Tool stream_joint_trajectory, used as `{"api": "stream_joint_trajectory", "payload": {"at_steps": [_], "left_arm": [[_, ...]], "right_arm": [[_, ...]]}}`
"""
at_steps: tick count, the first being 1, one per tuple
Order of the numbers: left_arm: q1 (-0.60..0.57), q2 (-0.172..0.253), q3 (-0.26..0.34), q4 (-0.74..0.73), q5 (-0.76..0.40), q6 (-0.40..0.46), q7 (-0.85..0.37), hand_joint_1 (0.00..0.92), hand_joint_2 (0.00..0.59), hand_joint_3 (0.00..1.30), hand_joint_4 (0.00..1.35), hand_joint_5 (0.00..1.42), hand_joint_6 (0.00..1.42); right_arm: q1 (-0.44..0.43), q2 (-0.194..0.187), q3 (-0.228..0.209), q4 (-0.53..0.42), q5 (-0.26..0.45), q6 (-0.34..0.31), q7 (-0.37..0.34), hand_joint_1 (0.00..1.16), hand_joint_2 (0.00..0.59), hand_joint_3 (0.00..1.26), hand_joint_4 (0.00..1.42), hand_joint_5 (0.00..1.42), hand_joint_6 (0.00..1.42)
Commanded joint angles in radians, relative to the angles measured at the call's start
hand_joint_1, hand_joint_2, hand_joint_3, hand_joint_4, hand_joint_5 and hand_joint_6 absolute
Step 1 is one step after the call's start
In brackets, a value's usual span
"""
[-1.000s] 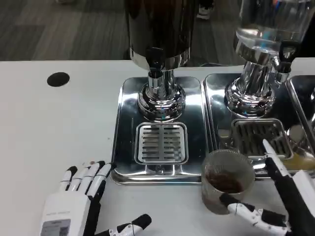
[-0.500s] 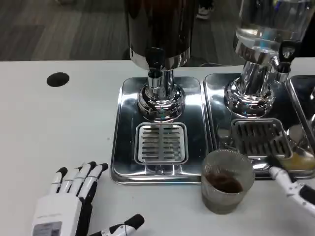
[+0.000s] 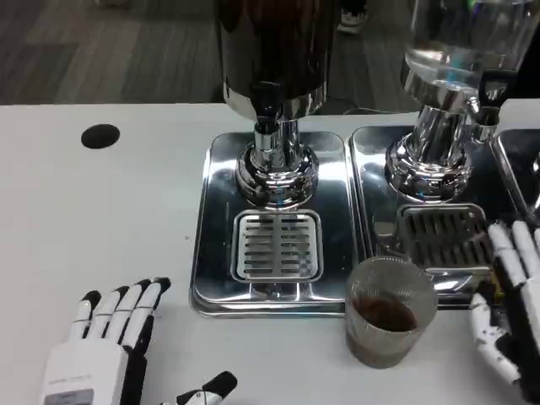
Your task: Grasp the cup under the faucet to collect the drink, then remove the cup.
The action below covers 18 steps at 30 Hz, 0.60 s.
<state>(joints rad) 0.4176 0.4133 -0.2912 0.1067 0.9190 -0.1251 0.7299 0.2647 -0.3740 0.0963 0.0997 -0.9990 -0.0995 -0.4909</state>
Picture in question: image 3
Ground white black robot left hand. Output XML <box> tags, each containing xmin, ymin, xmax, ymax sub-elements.
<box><xmin>38</xmin><ymin>277</ymin><xmax>239</xmax><ymax>405</ymax></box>

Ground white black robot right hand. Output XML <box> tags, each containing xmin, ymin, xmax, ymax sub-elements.
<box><xmin>469</xmin><ymin>219</ymin><xmax>540</xmax><ymax>404</ymax></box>

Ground clear ribbed glass cup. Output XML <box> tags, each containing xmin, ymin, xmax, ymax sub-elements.
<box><xmin>344</xmin><ymin>256</ymin><xmax>439</xmax><ymax>370</ymax></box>

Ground steel slotted drip grid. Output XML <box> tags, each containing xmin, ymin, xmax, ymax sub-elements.
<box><xmin>230</xmin><ymin>209</ymin><xmax>324</xmax><ymax>283</ymax></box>
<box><xmin>395</xmin><ymin>204</ymin><xmax>497</xmax><ymax>273</ymax></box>

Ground steel drip tray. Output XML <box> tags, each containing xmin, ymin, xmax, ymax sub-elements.
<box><xmin>491</xmin><ymin>128</ymin><xmax>540</xmax><ymax>231</ymax></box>
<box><xmin>188</xmin><ymin>132</ymin><xmax>367</xmax><ymax>320</ymax></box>
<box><xmin>348</xmin><ymin>125</ymin><xmax>524</xmax><ymax>312</ymax></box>

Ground clear drink dispenser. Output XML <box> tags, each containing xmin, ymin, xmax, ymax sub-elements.
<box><xmin>384</xmin><ymin>0</ymin><xmax>540</xmax><ymax>206</ymax></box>

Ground black round counter grommet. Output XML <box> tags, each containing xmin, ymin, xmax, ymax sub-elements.
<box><xmin>80</xmin><ymin>123</ymin><xmax>121</xmax><ymax>150</ymax></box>

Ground black chrome dispenser tap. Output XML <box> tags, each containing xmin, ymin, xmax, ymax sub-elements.
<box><xmin>251</xmin><ymin>82</ymin><xmax>284</xmax><ymax>155</ymax></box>

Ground person's foot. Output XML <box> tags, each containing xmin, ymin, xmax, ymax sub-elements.
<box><xmin>337</xmin><ymin>0</ymin><xmax>370</xmax><ymax>35</ymax></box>

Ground dark drink dispenser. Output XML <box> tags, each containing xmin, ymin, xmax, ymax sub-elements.
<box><xmin>214</xmin><ymin>0</ymin><xmax>341</xmax><ymax>211</ymax></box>

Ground black handled dispenser tap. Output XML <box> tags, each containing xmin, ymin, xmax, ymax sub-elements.
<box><xmin>470</xmin><ymin>69</ymin><xmax>518</xmax><ymax>143</ymax></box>

